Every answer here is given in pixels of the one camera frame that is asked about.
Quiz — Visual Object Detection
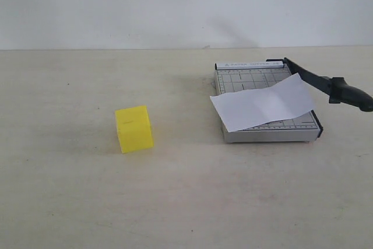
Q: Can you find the white paper sheet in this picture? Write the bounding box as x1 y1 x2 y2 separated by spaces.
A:
210 73 314 132

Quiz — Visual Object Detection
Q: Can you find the black cutter blade arm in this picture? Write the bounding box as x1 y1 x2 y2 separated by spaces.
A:
266 58 372 112

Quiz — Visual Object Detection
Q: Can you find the grey paper cutter base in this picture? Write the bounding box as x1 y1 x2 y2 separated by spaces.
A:
214 59 323 143

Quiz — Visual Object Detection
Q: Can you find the yellow foam cube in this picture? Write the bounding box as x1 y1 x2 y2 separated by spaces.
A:
115 106 154 153

